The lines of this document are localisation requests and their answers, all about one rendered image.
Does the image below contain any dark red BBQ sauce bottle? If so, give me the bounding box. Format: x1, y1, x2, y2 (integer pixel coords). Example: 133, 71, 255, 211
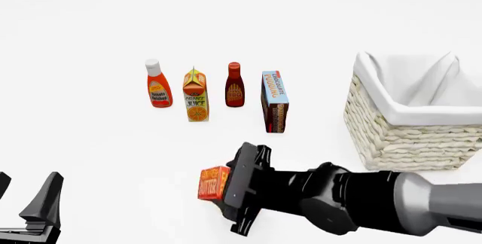
224, 61, 246, 108

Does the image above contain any orange juice carton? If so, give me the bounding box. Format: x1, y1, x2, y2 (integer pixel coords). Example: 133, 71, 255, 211
182, 66, 210, 123

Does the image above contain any white cloth basket liner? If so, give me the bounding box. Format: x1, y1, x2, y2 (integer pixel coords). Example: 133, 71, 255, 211
352, 50, 482, 127

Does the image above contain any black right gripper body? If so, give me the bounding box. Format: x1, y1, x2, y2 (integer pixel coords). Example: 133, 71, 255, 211
230, 144, 273, 237

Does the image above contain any cream woven wicker basket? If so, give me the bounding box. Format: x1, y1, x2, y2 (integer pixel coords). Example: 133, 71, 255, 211
343, 73, 482, 172

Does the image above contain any chocolate pudding box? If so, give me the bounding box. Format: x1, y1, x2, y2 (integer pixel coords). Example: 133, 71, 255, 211
260, 70, 291, 134

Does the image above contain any orange butter box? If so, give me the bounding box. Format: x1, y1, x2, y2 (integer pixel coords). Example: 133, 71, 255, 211
197, 165, 232, 202

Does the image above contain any red ketchup bottle white cap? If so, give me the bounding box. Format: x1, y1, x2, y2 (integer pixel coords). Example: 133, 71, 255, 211
145, 58, 174, 108

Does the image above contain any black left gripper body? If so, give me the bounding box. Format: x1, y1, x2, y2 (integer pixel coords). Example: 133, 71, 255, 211
0, 220, 62, 244

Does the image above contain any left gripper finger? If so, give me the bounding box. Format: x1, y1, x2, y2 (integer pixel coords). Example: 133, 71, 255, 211
0, 171, 12, 200
18, 171, 65, 230

